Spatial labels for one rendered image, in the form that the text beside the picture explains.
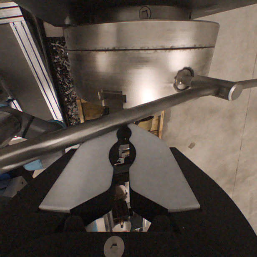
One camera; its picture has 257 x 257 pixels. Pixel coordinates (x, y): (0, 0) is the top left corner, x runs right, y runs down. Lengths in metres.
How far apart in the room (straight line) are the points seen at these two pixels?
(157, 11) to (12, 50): 1.14
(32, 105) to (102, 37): 1.18
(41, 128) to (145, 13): 0.40
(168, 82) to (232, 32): 1.84
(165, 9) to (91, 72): 0.15
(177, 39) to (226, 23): 1.76
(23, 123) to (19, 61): 0.84
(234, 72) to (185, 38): 1.98
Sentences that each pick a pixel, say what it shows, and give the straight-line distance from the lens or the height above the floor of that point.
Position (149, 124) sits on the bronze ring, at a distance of 0.41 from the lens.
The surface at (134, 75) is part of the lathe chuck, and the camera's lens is 0.24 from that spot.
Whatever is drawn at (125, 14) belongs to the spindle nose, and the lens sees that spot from 0.29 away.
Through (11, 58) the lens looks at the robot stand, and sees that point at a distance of 1.33.
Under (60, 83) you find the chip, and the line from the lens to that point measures 0.91.
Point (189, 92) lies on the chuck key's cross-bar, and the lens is 0.17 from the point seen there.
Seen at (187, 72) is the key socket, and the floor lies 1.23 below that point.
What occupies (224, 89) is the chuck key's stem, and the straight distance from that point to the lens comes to 0.21.
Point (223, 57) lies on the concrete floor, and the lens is 2.05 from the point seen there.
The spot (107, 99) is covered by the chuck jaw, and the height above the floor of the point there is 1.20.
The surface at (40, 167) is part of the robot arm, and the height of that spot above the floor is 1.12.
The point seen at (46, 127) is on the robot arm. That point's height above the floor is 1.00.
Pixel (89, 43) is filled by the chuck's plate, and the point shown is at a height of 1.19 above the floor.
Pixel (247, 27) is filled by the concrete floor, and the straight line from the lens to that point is 2.19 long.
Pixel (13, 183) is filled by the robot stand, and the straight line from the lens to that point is 0.61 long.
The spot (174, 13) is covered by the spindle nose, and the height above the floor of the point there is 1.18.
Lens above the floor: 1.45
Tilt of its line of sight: 58 degrees down
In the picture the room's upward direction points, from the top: 152 degrees clockwise
